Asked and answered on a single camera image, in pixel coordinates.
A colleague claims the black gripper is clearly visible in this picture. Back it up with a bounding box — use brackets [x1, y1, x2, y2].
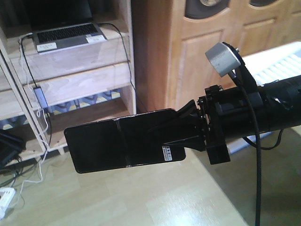
[148, 85, 254, 165]

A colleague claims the black smartphone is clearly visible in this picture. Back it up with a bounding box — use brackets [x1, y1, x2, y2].
[64, 109, 186, 174]

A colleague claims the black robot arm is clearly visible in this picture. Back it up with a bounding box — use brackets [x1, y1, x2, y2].
[148, 76, 301, 164]

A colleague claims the wooden desk shelf unit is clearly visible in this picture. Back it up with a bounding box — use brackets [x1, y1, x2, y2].
[0, 0, 136, 161]

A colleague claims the wooden wardrobe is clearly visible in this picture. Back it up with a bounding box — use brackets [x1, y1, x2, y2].
[131, 0, 301, 113]

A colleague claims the grey usb hub adapter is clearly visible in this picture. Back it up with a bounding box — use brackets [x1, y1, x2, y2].
[33, 87, 48, 108]

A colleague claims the grey laptop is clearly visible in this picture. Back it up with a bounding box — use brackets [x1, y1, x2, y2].
[22, 0, 107, 54]

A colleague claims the white power strip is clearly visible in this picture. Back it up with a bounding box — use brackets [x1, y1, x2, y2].
[0, 187, 16, 219]

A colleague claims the black camera cable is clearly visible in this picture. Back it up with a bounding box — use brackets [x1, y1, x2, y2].
[230, 70, 283, 226]

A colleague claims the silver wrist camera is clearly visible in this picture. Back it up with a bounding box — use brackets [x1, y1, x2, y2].
[205, 42, 241, 77]

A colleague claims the black laptop cable right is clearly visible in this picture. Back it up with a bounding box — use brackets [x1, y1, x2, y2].
[98, 22, 137, 99]

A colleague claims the black laptop cable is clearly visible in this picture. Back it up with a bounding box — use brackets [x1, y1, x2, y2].
[98, 22, 137, 99]
[18, 32, 53, 151]

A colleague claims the white laptop cable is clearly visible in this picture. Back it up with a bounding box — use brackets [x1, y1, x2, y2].
[18, 35, 50, 208]

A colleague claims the black laptop cable left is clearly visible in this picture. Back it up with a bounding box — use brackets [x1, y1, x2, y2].
[18, 32, 53, 151]

